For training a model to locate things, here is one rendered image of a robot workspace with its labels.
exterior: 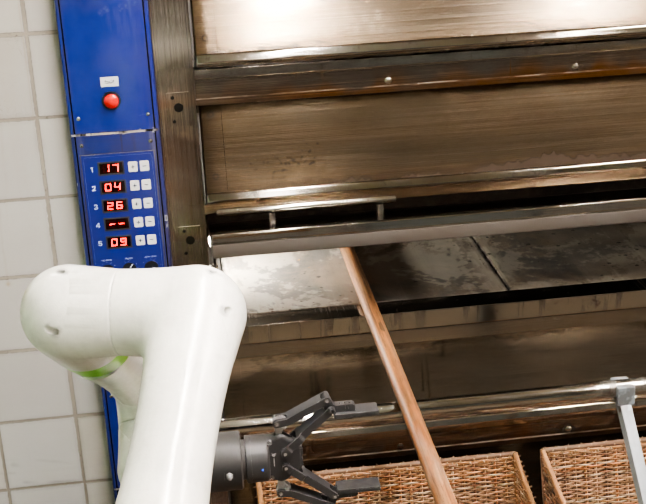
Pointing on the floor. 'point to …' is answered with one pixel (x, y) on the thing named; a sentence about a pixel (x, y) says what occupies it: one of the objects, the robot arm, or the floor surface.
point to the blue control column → (121, 119)
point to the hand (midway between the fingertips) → (371, 447)
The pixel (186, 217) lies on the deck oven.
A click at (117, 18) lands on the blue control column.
